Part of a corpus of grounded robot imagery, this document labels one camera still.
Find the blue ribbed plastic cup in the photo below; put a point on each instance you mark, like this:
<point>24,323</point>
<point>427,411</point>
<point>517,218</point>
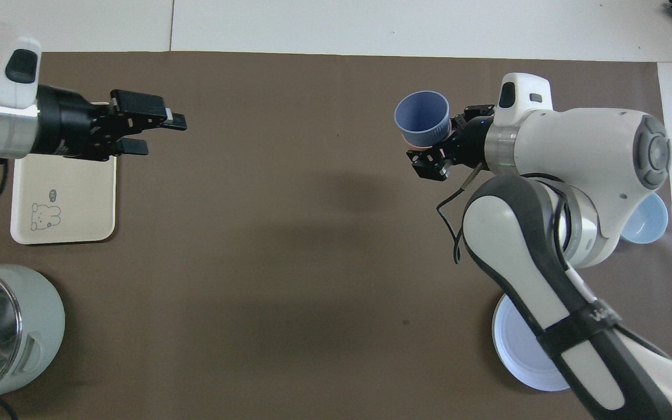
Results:
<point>422,116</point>

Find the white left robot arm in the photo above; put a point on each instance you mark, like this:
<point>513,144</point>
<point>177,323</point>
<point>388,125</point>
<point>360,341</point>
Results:
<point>3,111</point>

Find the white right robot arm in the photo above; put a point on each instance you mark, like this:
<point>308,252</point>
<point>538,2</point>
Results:
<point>592,146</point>

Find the cream rabbit print tray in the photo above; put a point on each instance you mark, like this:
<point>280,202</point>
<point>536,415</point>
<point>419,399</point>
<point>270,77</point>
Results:
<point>79,198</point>

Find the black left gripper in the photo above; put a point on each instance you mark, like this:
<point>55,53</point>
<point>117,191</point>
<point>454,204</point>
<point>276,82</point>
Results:
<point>67,125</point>

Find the brown paper table mat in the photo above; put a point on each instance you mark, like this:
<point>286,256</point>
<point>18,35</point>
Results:
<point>312,233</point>

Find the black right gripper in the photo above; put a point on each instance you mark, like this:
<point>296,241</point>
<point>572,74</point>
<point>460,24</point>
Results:
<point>471,143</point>

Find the light blue bowl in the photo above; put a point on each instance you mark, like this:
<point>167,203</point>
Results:
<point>651,224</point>

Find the pale blue round plate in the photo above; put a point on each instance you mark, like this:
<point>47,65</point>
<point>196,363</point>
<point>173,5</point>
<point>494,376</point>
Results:
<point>517,350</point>

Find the mint green steel-lined pot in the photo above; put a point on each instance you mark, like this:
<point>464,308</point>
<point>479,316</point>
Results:
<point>38,309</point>

